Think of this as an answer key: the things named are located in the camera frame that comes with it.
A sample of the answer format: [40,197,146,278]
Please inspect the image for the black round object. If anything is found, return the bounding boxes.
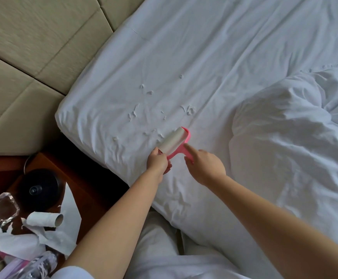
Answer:
[19,168,63,212]

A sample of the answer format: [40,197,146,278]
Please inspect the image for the clear glass ashtray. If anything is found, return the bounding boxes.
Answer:
[0,192,21,231]

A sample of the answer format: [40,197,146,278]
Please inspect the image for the person's left hand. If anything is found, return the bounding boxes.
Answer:
[146,147,173,184]

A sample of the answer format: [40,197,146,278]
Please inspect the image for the scattered white lint bits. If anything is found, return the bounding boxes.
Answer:
[111,72,196,150]

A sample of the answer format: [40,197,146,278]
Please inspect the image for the person's right forearm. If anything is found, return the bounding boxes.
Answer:
[206,174,338,279]

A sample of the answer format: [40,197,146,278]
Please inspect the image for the white paper roll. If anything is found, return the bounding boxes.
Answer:
[25,211,65,229]

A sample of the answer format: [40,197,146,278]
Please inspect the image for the white papers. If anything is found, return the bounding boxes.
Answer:
[0,183,83,260]

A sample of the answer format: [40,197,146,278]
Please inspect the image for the beige padded headboard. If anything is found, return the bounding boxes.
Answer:
[0,0,148,156]

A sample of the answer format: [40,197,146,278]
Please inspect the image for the dark wooden nightstand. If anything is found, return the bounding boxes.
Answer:
[0,136,130,279]

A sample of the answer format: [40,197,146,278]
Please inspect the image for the person's left forearm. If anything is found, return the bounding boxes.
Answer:
[61,171,165,279]

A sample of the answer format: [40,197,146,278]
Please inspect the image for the person's white shirt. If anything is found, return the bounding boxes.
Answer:
[50,265,95,279]

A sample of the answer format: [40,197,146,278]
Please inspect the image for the pink lint roller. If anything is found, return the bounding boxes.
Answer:
[157,126,194,162]

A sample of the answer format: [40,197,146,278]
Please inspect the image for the white duvet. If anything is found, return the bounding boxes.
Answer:
[229,65,338,256]

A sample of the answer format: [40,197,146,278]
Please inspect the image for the person's right hand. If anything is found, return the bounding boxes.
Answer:
[183,143,228,188]

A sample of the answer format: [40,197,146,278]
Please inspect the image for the white bed sheet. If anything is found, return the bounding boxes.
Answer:
[54,0,338,279]

